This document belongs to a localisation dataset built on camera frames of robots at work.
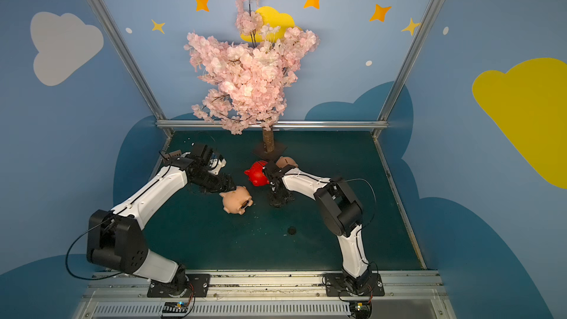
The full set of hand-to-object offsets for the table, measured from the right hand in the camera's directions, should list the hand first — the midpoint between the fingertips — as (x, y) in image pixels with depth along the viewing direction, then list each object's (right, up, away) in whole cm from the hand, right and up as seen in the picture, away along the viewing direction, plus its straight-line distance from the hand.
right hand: (279, 201), depth 95 cm
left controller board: (-35, -32, -22) cm, 52 cm away
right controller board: (+28, -32, -21) cm, 48 cm away
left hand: (-20, +8, -9) cm, 23 cm away
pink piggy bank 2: (+2, +18, +3) cm, 18 cm away
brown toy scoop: (-54, +21, +16) cm, 60 cm away
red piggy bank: (-11, +12, +1) cm, 16 cm away
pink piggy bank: (-17, +2, -8) cm, 19 cm away
